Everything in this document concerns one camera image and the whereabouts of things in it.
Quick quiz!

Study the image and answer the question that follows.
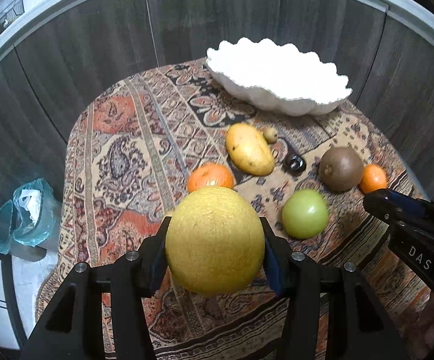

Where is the small tangerine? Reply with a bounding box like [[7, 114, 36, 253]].
[[358, 164, 388, 194]]

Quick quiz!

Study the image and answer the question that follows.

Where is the brown kiwi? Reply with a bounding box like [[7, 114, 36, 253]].
[[318, 146, 364, 193]]

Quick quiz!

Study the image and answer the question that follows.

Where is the green apple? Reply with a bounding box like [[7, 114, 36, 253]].
[[281, 189, 329, 240]]

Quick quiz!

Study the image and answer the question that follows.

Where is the dark plum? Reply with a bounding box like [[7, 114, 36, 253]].
[[284, 153, 306, 175]]

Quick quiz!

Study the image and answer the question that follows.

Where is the yellow lemon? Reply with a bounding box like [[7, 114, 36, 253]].
[[165, 186, 265, 297]]

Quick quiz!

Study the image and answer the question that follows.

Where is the small tan longan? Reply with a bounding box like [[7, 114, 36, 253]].
[[263, 126, 279, 145]]

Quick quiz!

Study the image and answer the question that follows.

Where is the yellow mango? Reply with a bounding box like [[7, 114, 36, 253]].
[[225, 123, 275, 176]]

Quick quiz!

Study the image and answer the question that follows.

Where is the large orange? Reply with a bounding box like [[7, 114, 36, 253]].
[[187, 163, 234, 193]]

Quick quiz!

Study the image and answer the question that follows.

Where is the white scalloped bowl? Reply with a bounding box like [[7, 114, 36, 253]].
[[206, 37, 353, 116]]

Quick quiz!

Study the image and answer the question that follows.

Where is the patterned paisley tablecloth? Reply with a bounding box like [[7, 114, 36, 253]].
[[36, 59, 434, 359]]

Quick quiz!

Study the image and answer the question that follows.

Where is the wire sink caddy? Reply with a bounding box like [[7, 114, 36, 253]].
[[0, 0, 24, 35]]

